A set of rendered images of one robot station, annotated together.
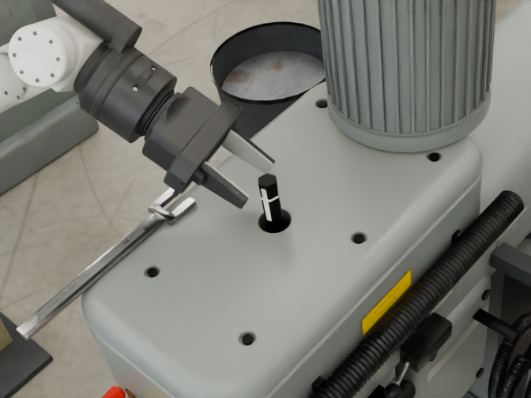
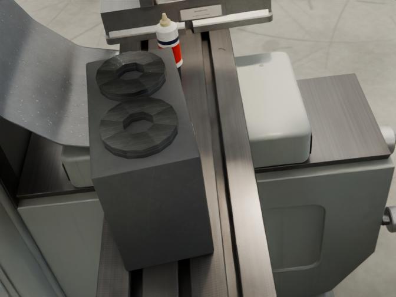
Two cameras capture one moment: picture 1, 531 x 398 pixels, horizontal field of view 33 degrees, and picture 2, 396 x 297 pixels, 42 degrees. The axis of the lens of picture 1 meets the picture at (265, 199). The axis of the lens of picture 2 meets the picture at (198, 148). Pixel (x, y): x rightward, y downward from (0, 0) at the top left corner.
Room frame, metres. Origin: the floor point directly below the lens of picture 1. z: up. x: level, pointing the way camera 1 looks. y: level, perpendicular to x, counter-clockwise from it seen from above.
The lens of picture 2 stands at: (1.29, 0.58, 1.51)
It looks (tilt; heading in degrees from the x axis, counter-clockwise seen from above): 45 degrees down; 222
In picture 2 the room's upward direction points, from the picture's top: 9 degrees counter-clockwise
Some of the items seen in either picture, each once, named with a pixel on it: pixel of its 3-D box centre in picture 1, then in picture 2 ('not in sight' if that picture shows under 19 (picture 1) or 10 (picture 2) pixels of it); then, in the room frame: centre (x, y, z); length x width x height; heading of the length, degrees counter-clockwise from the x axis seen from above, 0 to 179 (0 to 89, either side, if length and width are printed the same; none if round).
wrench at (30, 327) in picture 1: (107, 260); not in sight; (0.66, 0.19, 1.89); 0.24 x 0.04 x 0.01; 131
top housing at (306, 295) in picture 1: (291, 257); not in sight; (0.69, -0.02, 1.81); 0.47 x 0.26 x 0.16; 130
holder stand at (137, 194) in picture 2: not in sight; (148, 153); (0.97, 0.20, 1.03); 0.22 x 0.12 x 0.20; 47
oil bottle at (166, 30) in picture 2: not in sight; (168, 39); (0.70, 0.00, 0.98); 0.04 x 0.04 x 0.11
